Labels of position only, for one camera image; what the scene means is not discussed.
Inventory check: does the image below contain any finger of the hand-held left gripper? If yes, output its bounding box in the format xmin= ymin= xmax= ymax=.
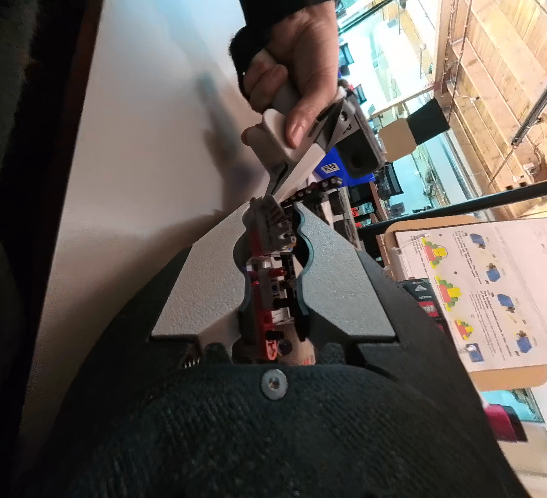
xmin=270 ymin=143 xmax=328 ymax=204
xmin=268 ymin=162 xmax=289 ymax=197

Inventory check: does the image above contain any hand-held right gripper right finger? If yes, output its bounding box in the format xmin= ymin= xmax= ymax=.
xmin=292 ymin=202 xmax=396 ymax=342

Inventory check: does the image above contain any grey desk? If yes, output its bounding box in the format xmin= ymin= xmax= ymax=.
xmin=19 ymin=0 xmax=278 ymax=464

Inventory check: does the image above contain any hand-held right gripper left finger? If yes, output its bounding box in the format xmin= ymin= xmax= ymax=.
xmin=152 ymin=202 xmax=257 ymax=347

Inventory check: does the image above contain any toy brick vehicle model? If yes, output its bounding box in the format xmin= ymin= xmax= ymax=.
xmin=243 ymin=175 xmax=344 ymax=365

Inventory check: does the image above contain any person's left hand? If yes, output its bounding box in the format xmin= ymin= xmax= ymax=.
xmin=239 ymin=2 xmax=341 ymax=150

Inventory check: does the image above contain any dark toy box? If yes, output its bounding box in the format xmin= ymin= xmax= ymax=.
xmin=402 ymin=278 xmax=456 ymax=338

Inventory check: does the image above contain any black square panel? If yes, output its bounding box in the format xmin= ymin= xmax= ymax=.
xmin=406 ymin=98 xmax=450 ymax=146

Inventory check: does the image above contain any tan rounded panel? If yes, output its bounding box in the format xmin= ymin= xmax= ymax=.
xmin=378 ymin=117 xmax=417 ymax=162

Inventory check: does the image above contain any blue bin with printed tag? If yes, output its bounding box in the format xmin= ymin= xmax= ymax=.
xmin=314 ymin=155 xmax=376 ymax=187

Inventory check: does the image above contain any instruction sheet on board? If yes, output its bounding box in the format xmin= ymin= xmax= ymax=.
xmin=384 ymin=215 xmax=547 ymax=392

